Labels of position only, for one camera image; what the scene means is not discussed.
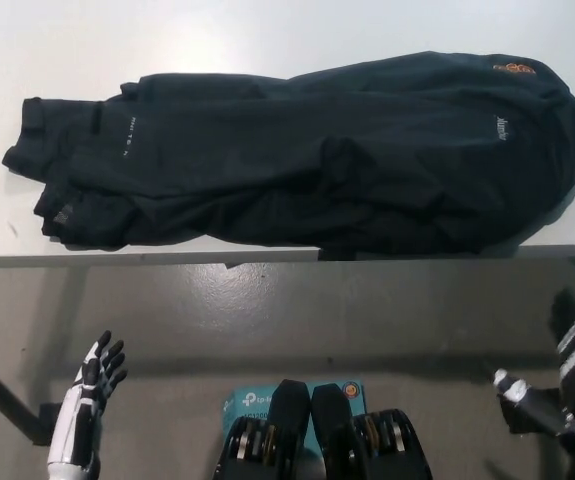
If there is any robot left white black hand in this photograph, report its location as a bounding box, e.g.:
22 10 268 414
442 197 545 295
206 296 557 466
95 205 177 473
48 329 129 465

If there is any black jacket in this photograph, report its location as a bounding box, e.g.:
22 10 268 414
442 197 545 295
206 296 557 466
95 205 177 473
0 52 575 262

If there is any robot left black leg block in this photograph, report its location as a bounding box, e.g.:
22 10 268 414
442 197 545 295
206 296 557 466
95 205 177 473
212 378 314 480

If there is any robot black leg block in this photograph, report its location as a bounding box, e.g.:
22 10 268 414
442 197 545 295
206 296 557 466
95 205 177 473
212 378 314 480
310 382 434 480

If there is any robot right black leg block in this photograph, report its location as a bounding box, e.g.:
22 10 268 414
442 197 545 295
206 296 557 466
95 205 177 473
310 382 434 480

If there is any teal tp-link box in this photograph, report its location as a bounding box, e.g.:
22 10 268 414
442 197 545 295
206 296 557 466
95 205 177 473
221 378 368 459

